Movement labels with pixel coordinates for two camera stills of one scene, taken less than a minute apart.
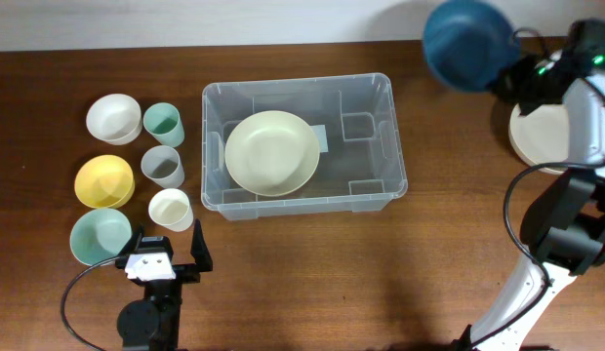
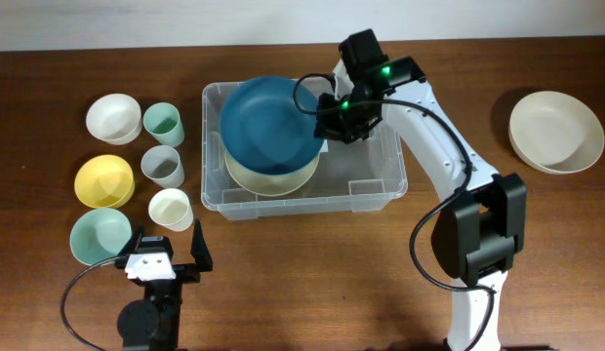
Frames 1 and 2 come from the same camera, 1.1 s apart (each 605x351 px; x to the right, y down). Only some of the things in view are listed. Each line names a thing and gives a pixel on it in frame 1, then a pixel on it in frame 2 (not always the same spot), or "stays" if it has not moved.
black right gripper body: [519, 84] -> [342, 116]
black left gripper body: [186, 273] stays
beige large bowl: [541, 136] stays
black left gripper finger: [134, 244] stays
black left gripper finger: [200, 250] stays
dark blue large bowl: [467, 44] -> [263, 129]
